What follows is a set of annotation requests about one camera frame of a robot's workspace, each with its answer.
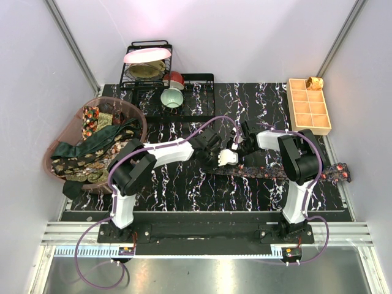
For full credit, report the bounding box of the dark green tie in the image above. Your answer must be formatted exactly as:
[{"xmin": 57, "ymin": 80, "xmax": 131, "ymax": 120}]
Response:
[{"xmin": 51, "ymin": 118, "xmax": 141, "ymax": 199}]

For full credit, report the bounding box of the olive gold patterned tie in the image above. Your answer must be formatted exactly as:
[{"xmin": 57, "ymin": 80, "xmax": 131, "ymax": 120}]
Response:
[{"xmin": 96, "ymin": 113, "xmax": 113, "ymax": 131}]

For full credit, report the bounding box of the colourful cartoon pattern tie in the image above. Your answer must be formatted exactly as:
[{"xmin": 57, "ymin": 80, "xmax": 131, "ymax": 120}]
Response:
[{"xmin": 82, "ymin": 106, "xmax": 100, "ymax": 140}]

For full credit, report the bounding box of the dark floral red-dotted tie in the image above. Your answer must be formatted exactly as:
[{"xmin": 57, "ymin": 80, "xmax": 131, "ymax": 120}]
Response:
[{"xmin": 207, "ymin": 162, "xmax": 352, "ymax": 183}]

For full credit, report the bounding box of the wooden compartment box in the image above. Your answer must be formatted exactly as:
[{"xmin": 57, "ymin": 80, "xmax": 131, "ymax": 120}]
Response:
[{"xmin": 287, "ymin": 78, "xmax": 331, "ymax": 136}]

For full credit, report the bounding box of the black wire dish rack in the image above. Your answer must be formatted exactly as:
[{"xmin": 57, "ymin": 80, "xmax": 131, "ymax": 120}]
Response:
[{"xmin": 119, "ymin": 40, "xmax": 215, "ymax": 123}]

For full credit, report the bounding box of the pale green ceramic bowl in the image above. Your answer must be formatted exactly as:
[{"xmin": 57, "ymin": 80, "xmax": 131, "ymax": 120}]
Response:
[{"xmin": 160, "ymin": 88, "xmax": 184, "ymax": 108}]

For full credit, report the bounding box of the red bowl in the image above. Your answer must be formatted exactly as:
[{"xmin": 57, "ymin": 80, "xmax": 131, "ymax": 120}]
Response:
[{"xmin": 162, "ymin": 71, "xmax": 184, "ymax": 90}]

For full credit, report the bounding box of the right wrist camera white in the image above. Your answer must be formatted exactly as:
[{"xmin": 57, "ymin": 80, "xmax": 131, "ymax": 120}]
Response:
[{"xmin": 227, "ymin": 127, "xmax": 243, "ymax": 150}]

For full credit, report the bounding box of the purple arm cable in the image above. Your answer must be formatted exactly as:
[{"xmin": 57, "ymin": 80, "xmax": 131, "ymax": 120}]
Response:
[
  {"xmin": 255, "ymin": 122, "xmax": 330, "ymax": 266},
  {"xmin": 75, "ymin": 115, "xmax": 240, "ymax": 289}
]

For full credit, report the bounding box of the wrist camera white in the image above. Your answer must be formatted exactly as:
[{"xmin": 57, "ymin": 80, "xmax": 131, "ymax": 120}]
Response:
[
  {"xmin": 227, "ymin": 127, "xmax": 243, "ymax": 150},
  {"xmin": 218, "ymin": 149, "xmax": 238, "ymax": 167}
]

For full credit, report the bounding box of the rolled beige tie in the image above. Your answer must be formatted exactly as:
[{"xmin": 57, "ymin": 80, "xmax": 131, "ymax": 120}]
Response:
[{"xmin": 306, "ymin": 77, "xmax": 324, "ymax": 91}]

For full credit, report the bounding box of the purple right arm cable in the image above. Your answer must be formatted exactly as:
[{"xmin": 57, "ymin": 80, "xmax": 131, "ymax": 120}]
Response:
[{"xmin": 255, "ymin": 122, "xmax": 330, "ymax": 266}]

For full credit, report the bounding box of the pink plate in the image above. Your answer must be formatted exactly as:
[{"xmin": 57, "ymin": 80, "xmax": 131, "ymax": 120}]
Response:
[{"xmin": 123, "ymin": 47, "xmax": 172, "ymax": 64}]

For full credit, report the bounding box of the aluminium frame rail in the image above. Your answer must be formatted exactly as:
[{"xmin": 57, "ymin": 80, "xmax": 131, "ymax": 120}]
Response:
[{"xmin": 41, "ymin": 222, "xmax": 372, "ymax": 246}]

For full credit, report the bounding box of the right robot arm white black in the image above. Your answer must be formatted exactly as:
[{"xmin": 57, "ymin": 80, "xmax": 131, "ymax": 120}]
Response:
[{"xmin": 238, "ymin": 122, "xmax": 325, "ymax": 243}]

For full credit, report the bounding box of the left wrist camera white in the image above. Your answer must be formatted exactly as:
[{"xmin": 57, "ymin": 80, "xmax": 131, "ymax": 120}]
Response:
[{"xmin": 218, "ymin": 149, "xmax": 238, "ymax": 167}]

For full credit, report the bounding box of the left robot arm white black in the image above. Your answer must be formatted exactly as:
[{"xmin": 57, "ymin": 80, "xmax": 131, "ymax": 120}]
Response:
[{"xmin": 108, "ymin": 127, "xmax": 222, "ymax": 243}]

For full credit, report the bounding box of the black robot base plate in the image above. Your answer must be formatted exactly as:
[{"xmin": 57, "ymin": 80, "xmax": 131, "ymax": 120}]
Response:
[{"xmin": 97, "ymin": 211, "xmax": 315, "ymax": 257}]

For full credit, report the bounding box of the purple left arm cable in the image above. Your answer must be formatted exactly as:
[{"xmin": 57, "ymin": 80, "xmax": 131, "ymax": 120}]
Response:
[{"xmin": 75, "ymin": 115, "xmax": 240, "ymax": 289}]

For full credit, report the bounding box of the olive yellow plate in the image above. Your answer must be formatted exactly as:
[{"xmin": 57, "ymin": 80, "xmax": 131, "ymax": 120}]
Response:
[{"xmin": 126, "ymin": 60, "xmax": 166, "ymax": 80}]

